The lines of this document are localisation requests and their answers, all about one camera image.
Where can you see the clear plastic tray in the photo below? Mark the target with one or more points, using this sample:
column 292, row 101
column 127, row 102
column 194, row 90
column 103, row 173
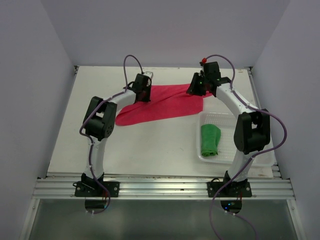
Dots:
column 226, row 147

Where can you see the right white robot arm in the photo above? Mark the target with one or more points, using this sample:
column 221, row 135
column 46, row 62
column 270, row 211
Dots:
column 251, row 134

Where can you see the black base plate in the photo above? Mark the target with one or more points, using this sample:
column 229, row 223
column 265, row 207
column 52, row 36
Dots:
column 232, row 190
column 82, row 190

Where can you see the pink towel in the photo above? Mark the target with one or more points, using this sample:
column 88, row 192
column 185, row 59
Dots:
column 166, row 101

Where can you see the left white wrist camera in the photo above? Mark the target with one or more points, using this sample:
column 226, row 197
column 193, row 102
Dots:
column 149, row 74

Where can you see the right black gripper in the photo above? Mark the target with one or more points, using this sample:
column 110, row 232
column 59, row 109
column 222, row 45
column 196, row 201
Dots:
column 193, row 89

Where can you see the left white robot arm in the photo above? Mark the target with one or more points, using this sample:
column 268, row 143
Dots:
column 98, row 125

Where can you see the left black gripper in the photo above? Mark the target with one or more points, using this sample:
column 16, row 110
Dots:
column 147, row 99

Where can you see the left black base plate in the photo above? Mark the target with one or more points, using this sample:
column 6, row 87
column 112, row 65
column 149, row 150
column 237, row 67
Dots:
column 82, row 190

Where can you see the green towel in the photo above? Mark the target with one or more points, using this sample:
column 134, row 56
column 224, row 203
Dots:
column 210, row 139

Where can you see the aluminium mounting rail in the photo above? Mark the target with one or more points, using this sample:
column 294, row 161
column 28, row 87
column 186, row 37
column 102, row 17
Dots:
column 164, row 188

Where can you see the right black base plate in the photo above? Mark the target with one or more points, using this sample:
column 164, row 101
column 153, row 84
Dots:
column 232, row 190

